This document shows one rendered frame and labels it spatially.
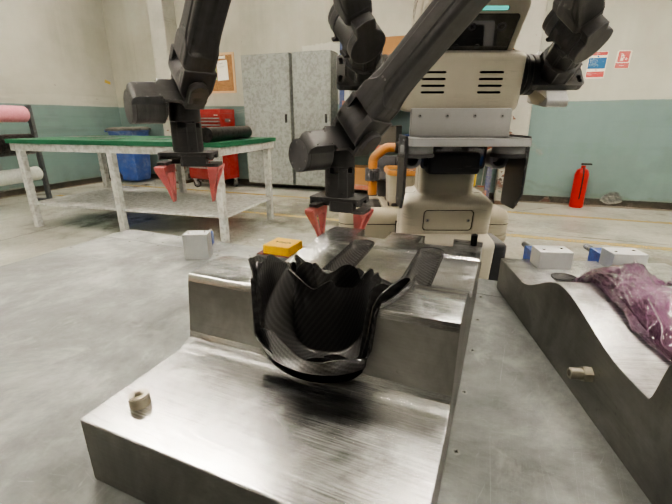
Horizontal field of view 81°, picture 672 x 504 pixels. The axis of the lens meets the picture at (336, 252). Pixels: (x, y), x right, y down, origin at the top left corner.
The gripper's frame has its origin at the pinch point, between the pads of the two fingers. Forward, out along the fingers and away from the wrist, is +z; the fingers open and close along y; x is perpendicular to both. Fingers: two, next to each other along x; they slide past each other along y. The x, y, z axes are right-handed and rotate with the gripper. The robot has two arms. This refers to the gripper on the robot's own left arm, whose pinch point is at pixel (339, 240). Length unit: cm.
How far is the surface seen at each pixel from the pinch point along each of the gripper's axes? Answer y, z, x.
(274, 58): -295, -108, 478
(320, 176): -224, 59, 481
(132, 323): -17.7, 4.8, -35.1
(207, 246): -25.7, 1.9, -9.0
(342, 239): 5.7, -4.4, -12.8
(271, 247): -12.2, 1.3, -6.0
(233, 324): 6.3, -4.3, -43.0
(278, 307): 8.9, -4.8, -38.9
